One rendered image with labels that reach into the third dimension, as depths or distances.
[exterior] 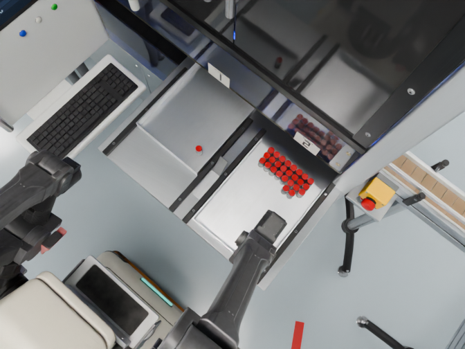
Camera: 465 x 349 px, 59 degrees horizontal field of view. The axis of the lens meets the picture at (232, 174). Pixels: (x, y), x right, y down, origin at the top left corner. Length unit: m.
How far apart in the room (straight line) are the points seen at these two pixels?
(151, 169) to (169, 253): 0.90
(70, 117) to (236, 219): 0.67
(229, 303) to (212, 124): 0.85
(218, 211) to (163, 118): 0.36
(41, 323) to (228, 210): 0.66
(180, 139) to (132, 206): 0.94
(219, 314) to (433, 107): 0.51
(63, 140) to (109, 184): 0.83
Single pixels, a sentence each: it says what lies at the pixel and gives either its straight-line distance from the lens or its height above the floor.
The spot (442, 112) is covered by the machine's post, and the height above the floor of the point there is 1.51.
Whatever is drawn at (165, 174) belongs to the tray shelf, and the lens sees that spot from 1.34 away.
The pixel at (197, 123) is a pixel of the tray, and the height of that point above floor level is 0.88.
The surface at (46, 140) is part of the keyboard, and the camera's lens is 1.53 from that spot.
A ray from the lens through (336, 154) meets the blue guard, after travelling 1.18.
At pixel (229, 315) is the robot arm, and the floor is 1.55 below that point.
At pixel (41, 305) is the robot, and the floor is 1.35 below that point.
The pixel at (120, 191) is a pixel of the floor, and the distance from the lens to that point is 2.28.
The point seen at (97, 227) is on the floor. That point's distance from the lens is 2.27.
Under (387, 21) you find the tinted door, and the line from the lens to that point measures 0.75.
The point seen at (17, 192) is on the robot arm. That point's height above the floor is 1.44.
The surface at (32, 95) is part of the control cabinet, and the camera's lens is 1.58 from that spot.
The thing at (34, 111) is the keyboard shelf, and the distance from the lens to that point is 1.62.
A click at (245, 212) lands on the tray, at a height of 0.88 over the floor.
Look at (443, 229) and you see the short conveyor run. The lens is 1.47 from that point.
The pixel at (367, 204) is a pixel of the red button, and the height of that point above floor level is 1.01.
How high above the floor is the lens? 2.17
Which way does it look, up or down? 75 degrees down
